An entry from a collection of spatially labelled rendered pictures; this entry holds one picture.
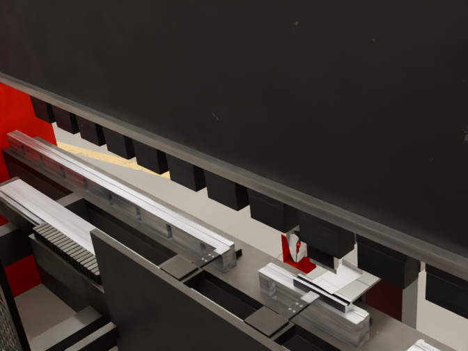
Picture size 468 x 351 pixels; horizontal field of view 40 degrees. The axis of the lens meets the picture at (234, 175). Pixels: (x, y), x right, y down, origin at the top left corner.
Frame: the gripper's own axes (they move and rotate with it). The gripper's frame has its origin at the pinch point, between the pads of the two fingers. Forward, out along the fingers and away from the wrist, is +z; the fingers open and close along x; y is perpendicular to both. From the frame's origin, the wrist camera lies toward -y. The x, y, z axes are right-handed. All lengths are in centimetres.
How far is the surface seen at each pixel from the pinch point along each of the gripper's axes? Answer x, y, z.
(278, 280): 5.1, 2.5, 7.1
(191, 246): 42.9, 17.9, -8.5
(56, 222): 96, 11, -10
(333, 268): -14.0, -13.9, 8.4
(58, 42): 76, -49, -44
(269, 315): 1.2, -15.0, 24.6
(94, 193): 100, 35, -37
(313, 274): -5.9, 0.2, 5.1
